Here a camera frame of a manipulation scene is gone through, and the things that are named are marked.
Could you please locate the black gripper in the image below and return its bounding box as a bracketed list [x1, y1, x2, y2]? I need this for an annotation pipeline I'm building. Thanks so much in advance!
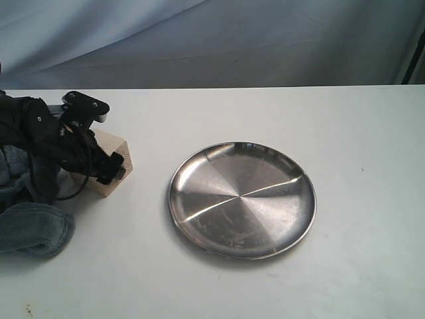
[49, 124, 126, 185]

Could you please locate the light wooden cube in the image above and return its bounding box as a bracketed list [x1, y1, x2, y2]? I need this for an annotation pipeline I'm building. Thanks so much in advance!
[70, 128, 133, 198]

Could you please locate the grey fleece towel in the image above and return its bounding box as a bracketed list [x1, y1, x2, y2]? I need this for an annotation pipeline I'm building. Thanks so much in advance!
[1, 145, 75, 258]

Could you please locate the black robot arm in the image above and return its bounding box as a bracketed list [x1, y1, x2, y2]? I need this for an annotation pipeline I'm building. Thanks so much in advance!
[1, 91, 126, 185]

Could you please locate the round stainless steel plate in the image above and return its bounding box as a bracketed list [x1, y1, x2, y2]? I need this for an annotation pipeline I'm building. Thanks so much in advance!
[167, 142, 317, 260]

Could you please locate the blue-grey backdrop cloth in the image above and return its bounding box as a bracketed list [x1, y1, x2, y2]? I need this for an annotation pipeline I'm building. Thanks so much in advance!
[1, 1, 424, 89]

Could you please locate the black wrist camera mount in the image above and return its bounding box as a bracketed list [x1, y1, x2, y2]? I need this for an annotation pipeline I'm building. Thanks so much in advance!
[60, 91, 110, 130]

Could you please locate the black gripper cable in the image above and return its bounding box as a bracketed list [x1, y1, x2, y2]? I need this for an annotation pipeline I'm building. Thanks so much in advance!
[0, 119, 97, 201]

